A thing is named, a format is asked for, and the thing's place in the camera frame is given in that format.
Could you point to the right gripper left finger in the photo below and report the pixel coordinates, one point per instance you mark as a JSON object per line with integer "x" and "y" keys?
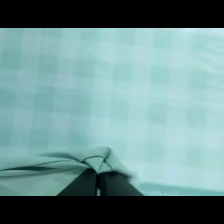
{"x": 83, "y": 186}

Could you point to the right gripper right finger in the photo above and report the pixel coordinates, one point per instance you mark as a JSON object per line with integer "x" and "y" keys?
{"x": 116, "y": 187}

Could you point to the pale green garment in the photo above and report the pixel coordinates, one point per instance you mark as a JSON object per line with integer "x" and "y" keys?
{"x": 50, "y": 173}

